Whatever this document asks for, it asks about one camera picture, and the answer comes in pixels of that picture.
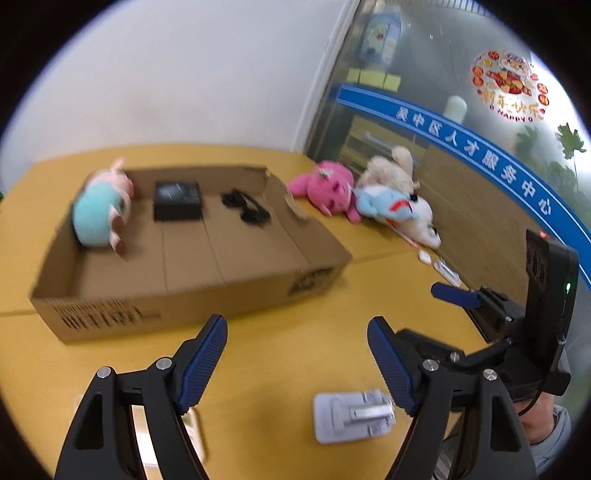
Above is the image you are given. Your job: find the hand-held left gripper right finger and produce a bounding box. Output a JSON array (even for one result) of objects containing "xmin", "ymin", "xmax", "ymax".
[{"xmin": 367, "ymin": 316, "xmax": 541, "ymax": 480}]

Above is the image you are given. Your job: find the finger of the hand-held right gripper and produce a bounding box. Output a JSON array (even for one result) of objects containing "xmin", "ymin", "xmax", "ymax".
[
  {"xmin": 430, "ymin": 282, "xmax": 525, "ymax": 343},
  {"xmin": 396, "ymin": 329, "xmax": 467, "ymax": 367}
]

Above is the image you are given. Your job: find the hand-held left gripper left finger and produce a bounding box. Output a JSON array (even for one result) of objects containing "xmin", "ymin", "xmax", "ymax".
[{"xmin": 54, "ymin": 314, "xmax": 229, "ymax": 480}]

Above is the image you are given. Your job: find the cardboard box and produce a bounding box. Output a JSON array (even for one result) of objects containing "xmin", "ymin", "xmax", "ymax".
[{"xmin": 28, "ymin": 165, "xmax": 354, "ymax": 344}]

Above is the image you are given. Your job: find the small black box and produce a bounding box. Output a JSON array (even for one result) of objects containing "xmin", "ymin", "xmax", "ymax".
[{"xmin": 153, "ymin": 181, "xmax": 204, "ymax": 222}]

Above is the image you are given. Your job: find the person's right forearm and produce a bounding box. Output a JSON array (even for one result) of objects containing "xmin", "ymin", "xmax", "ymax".
[{"xmin": 524, "ymin": 401, "xmax": 575, "ymax": 480}]

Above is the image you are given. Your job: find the wooden desktop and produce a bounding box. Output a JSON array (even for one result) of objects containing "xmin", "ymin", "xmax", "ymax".
[{"xmin": 0, "ymin": 144, "xmax": 490, "ymax": 480}]

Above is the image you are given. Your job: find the white packet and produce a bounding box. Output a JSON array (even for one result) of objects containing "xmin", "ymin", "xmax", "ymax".
[{"xmin": 433, "ymin": 258, "xmax": 462, "ymax": 288}]

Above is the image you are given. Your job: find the white plush toy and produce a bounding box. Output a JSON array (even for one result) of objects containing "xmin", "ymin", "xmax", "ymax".
[{"xmin": 397, "ymin": 194, "xmax": 443, "ymax": 248}]

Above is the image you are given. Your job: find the blue plush toy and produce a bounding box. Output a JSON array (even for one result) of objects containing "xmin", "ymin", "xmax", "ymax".
[{"xmin": 355, "ymin": 185, "xmax": 421, "ymax": 227}]

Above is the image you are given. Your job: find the beige plush toy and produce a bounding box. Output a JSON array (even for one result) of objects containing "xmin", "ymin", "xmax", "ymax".
[{"xmin": 358, "ymin": 147, "xmax": 421, "ymax": 195}]

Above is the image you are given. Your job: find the green leafy plant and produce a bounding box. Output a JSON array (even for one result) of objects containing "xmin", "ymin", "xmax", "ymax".
[{"xmin": 512, "ymin": 122, "xmax": 589, "ymax": 195}]

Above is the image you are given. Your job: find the blue banner strip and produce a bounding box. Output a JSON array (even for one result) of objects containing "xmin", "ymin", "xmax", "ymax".
[{"xmin": 331, "ymin": 83, "xmax": 591, "ymax": 289}]

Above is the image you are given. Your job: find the pink plush toy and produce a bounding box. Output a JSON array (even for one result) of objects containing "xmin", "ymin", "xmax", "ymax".
[{"xmin": 286, "ymin": 160, "xmax": 363, "ymax": 225}]

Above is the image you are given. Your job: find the pink and teal pig plush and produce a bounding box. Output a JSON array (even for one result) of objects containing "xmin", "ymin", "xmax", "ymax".
[{"xmin": 71, "ymin": 157, "xmax": 136, "ymax": 257}]

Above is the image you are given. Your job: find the white rounded object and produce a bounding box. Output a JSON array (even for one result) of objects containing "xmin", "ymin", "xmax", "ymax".
[{"xmin": 445, "ymin": 95, "xmax": 468, "ymax": 121}]

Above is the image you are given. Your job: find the round festive window sticker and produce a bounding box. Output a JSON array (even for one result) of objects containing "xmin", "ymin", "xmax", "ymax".
[{"xmin": 471, "ymin": 50, "xmax": 550, "ymax": 123}]

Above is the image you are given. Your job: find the glass partition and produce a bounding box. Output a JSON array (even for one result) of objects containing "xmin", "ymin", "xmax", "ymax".
[{"xmin": 302, "ymin": 0, "xmax": 591, "ymax": 305}]

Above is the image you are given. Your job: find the blue cartoon window sticker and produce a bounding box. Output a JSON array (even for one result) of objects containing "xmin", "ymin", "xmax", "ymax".
[{"xmin": 358, "ymin": 11, "xmax": 402, "ymax": 65}]

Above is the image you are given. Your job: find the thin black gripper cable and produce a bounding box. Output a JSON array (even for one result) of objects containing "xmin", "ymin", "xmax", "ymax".
[{"xmin": 516, "ymin": 392, "xmax": 544, "ymax": 417}]

